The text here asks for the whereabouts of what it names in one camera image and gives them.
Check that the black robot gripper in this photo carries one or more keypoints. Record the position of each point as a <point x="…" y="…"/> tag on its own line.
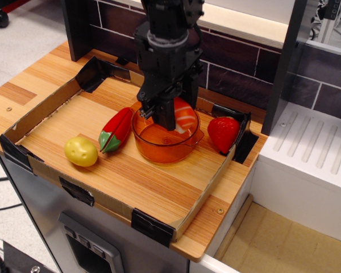
<point x="171" y="68"/>

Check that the salmon nigiri sushi toy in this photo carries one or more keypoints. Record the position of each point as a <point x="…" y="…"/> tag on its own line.
<point x="184" y="114"/>

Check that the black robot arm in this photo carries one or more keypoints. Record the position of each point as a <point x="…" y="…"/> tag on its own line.
<point x="169" y="17"/>

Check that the transparent orange plastic pot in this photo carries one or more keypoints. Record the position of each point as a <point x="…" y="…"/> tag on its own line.
<point x="159" y="145"/>

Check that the cardboard fence with black tape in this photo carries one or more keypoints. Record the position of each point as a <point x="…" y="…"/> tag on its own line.
<point x="175" y="203"/>

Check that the red strawberry toy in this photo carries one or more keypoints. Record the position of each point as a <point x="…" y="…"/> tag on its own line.
<point x="223" y="131"/>

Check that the red chili pepper toy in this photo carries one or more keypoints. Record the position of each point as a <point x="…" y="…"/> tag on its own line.
<point x="115" y="131"/>

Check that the yellow potato toy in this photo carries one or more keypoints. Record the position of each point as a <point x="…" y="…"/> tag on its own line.
<point x="80" y="151"/>

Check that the white toy sink drainboard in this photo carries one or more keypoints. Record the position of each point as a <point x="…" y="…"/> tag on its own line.
<point x="298" y="172"/>

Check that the silver toy oven front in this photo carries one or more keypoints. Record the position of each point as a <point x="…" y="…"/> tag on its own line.
<point x="82" y="238"/>

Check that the black caster wheel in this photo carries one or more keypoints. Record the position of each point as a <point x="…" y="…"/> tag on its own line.
<point x="4" y="19"/>

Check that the dark grey vertical post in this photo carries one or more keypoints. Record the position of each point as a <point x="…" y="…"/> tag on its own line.
<point x="297" y="35"/>

